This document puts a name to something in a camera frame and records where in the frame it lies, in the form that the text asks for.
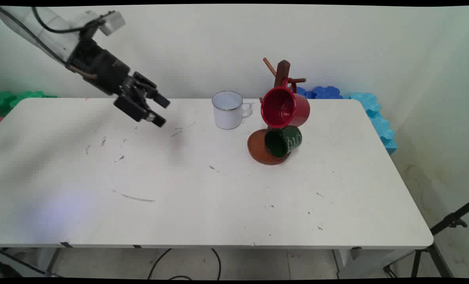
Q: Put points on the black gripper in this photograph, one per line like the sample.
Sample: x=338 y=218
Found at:
x=102 y=69

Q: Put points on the red mug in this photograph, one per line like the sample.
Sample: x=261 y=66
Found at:
x=293 y=108

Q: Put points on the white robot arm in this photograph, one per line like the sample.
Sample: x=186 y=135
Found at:
x=41 y=29

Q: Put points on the white enamel mug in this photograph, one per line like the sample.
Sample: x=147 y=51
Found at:
x=227 y=114

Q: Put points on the brown wooden mug tree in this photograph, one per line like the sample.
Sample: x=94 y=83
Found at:
x=258 y=152

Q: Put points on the green foam mat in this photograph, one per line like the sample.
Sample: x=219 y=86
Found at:
x=10 y=100

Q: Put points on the dark green mug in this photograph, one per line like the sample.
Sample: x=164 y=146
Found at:
x=287 y=141

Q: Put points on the grey metal table leg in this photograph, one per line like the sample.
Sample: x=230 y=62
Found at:
x=54 y=259

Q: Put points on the light blue foam mat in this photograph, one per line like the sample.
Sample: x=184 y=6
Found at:
x=380 y=122

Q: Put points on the black tripod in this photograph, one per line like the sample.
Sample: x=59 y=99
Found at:
x=451 y=221

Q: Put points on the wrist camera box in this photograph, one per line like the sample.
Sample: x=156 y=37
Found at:
x=113 y=23

